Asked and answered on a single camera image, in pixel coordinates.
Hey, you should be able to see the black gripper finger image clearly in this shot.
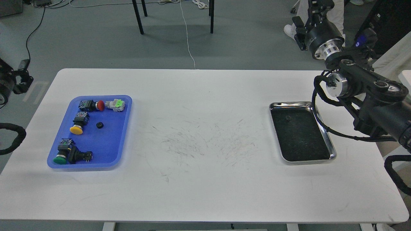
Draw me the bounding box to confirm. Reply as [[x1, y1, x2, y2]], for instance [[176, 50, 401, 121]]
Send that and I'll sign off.
[[13, 59, 34, 95], [307, 0, 335, 26], [292, 16, 307, 51]]

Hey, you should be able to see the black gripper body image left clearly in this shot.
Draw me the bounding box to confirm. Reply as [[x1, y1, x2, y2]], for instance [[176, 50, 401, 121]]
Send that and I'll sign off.
[[0, 59, 16, 105]]

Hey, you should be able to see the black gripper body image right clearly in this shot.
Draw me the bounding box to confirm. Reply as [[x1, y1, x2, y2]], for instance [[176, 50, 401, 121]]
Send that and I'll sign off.
[[304, 21, 345, 60]]

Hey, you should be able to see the blue plastic tray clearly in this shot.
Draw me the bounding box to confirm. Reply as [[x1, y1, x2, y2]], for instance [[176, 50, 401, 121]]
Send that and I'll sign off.
[[47, 95, 132, 171]]

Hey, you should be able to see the silver metal tray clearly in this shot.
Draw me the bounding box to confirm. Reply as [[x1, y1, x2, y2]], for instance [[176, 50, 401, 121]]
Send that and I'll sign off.
[[269, 101, 337, 164]]

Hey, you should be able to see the person white shoe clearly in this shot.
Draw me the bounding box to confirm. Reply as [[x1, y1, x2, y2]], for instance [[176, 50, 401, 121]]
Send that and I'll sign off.
[[283, 24, 296, 41]]

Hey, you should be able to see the black equipment case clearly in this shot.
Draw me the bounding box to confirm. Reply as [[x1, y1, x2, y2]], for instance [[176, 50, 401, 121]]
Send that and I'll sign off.
[[354, 0, 411, 57]]

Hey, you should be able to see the beige cloth cover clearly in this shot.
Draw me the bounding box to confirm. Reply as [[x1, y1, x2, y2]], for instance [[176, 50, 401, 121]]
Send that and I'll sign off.
[[372, 32, 411, 91]]

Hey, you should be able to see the black chair leg right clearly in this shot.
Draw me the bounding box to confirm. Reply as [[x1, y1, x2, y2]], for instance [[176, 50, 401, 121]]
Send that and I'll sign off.
[[209, 0, 215, 34]]

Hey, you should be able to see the black chair leg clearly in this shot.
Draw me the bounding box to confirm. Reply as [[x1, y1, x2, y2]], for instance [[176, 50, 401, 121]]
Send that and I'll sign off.
[[132, 0, 148, 35], [209, 0, 215, 34]]

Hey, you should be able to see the black chair leg left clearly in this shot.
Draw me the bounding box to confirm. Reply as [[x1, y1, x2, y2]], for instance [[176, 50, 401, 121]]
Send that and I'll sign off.
[[132, 0, 148, 35]]

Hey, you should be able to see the black floor cable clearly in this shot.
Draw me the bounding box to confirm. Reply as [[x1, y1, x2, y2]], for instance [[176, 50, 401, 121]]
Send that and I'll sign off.
[[22, 0, 74, 61]]

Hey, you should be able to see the red push button switch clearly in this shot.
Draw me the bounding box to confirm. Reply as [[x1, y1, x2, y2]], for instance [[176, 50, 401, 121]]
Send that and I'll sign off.
[[78, 100, 105, 112]]

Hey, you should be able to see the yellow push button switch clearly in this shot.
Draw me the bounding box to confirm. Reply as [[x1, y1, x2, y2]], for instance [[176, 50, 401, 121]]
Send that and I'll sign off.
[[69, 111, 90, 135]]

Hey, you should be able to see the green push button switch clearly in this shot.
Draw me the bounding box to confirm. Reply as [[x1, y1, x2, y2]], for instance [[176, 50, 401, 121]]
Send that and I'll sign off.
[[53, 138, 93, 164]]

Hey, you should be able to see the green white switch module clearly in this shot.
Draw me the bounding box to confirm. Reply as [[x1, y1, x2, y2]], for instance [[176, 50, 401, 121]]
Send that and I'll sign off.
[[104, 98, 125, 112]]

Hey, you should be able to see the white floor cable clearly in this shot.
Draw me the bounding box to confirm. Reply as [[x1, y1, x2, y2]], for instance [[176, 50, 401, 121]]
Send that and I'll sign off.
[[159, 0, 209, 70]]

